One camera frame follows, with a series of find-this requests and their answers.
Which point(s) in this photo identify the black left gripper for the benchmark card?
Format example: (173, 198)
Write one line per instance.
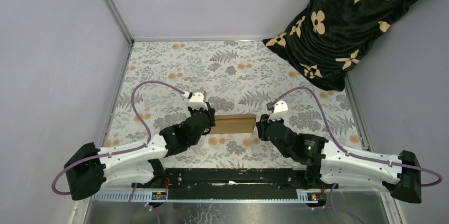
(210, 113)

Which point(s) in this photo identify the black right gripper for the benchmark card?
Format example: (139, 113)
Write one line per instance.
(262, 123)

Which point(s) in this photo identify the brown cardboard box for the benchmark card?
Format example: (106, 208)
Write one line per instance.
(233, 124)

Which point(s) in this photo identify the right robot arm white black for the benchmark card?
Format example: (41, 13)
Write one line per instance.
(326, 164)

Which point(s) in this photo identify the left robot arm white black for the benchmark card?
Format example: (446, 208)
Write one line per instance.
(91, 169)

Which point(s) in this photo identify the floral patterned table mat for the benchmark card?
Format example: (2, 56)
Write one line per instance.
(239, 77)

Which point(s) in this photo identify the black beige flower blanket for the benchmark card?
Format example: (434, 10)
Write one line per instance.
(330, 37)

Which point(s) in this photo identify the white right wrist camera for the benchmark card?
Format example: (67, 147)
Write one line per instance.
(279, 110)

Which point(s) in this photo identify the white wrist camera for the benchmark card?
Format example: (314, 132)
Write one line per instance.
(279, 110)
(196, 99)

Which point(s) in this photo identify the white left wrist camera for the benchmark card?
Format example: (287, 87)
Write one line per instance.
(196, 99)

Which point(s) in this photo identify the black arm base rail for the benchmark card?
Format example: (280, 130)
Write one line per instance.
(270, 178)

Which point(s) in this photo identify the grey slotted cable duct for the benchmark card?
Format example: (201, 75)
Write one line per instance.
(213, 195)

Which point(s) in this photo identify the aluminium frame post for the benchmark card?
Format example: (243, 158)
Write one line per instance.
(116, 16)

